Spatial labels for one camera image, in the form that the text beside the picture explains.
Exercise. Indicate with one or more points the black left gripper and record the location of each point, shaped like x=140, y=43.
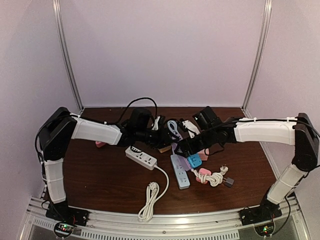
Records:
x=163, y=141

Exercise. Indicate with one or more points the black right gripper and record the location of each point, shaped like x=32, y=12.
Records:
x=183, y=144

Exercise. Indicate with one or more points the blue square adapter plug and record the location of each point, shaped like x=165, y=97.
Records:
x=194, y=160

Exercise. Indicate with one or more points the small pink charger plug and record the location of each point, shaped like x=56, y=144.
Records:
x=99, y=144

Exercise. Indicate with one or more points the small grey plug adapter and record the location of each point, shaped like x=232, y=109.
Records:
x=228, y=182

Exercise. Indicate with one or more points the blue-grey power strip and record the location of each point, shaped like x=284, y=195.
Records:
x=180, y=173

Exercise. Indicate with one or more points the pink cube socket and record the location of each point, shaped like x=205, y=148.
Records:
x=203, y=155

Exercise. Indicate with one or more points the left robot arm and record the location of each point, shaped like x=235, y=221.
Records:
x=54, y=136

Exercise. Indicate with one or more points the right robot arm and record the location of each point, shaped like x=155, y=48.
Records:
x=293, y=131

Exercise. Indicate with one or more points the white power strip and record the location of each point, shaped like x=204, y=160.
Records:
x=142, y=158

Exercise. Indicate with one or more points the white coiled cable purple strip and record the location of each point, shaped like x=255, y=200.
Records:
x=216, y=178

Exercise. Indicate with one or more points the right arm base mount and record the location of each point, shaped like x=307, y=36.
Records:
x=263, y=212

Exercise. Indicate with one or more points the aluminium front rail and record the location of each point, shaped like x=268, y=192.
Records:
x=104, y=225

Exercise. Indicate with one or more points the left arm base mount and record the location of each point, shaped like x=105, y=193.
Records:
x=62, y=212

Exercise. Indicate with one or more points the right aluminium frame post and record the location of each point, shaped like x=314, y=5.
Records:
x=264, y=30

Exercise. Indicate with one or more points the aluminium frame post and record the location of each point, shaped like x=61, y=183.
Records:
x=65, y=53
x=264, y=30

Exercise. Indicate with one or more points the left aluminium frame post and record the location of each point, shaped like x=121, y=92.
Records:
x=65, y=53

